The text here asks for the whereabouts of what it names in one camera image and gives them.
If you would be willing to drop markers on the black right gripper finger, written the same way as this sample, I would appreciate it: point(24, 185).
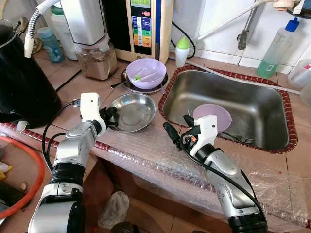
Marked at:
point(189, 121)
point(173, 133)

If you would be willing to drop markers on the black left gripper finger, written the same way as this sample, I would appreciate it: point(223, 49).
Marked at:
point(114, 111)
point(114, 123)

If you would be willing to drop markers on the round steel dish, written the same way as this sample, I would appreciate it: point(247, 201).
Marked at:
point(133, 114)

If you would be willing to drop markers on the purple plastic bowl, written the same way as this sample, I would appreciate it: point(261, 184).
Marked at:
point(155, 68)
point(216, 115)

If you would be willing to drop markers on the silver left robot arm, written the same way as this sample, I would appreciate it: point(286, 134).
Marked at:
point(73, 145)

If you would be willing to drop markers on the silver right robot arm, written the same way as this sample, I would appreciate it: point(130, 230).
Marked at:
point(228, 179)

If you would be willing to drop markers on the dark round pan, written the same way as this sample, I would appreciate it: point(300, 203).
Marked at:
point(124, 83)

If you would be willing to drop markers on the clear bubble wrap sheet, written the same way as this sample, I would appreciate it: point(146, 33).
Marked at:
point(160, 160)

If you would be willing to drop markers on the green white utensil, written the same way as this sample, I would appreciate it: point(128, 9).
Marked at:
point(137, 77)

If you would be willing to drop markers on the glass jar with brown contents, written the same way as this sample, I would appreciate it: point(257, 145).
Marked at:
point(97, 65)

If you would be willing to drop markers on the steel fork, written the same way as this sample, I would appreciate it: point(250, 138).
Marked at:
point(248, 140)

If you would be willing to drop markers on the white bottle with green cap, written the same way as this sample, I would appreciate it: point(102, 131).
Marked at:
point(182, 56)

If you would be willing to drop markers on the orange plastic basin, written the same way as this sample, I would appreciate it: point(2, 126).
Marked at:
point(42, 174)

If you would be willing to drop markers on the black kettle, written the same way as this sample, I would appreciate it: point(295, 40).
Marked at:
point(24, 87)

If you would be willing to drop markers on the cream water ioniser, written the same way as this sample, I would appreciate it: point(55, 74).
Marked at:
point(141, 29)

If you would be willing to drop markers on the teal plastic bottle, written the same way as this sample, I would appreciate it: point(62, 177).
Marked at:
point(51, 48)

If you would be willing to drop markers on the clear plastic cup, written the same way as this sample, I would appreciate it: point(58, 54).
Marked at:
point(306, 96)

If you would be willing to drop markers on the silver countertop appliance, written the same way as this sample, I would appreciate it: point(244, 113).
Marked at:
point(82, 19)

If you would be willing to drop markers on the white plastic jug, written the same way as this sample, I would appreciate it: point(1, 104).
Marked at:
point(60, 29)

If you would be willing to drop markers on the steel faucet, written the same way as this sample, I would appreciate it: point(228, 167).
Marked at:
point(243, 39)

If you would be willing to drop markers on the clear bottle with green soap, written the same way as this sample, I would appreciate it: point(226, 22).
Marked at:
point(272, 58)

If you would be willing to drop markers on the white counter pipe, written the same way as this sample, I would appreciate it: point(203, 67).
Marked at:
point(291, 90)

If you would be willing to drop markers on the clear plastic container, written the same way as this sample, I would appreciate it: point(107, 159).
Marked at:
point(299, 75)

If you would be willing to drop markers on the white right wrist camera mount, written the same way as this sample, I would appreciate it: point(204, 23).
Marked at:
point(206, 131)

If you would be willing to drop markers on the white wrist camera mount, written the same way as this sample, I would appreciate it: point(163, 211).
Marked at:
point(206, 131)
point(90, 104)

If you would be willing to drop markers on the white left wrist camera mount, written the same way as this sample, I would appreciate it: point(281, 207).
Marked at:
point(90, 104)

